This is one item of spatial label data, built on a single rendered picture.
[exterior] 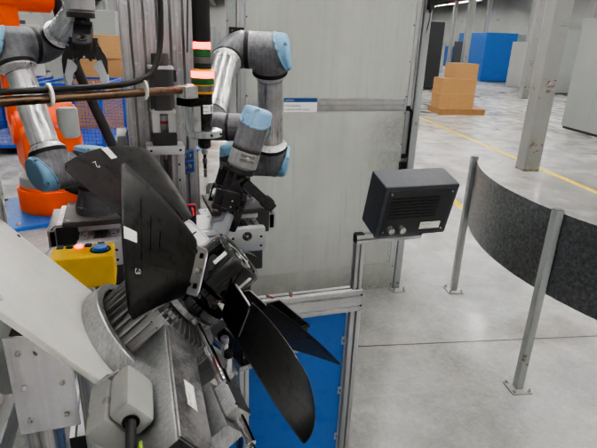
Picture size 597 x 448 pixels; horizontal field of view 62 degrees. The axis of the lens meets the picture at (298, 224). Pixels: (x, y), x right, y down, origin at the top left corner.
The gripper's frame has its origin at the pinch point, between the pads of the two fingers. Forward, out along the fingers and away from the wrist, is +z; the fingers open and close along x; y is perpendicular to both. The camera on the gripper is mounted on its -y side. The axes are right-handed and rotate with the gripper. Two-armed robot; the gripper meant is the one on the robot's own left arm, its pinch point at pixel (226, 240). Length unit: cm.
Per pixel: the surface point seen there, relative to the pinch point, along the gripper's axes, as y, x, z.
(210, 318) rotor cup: 9.2, 38.1, 3.3
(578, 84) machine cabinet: -840, -739, -248
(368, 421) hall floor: -101, -41, 87
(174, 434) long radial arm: 18, 68, 5
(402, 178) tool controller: -51, -11, -28
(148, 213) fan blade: 26, 49, -18
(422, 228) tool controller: -65, -10, -14
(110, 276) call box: 25.8, -9.1, 19.9
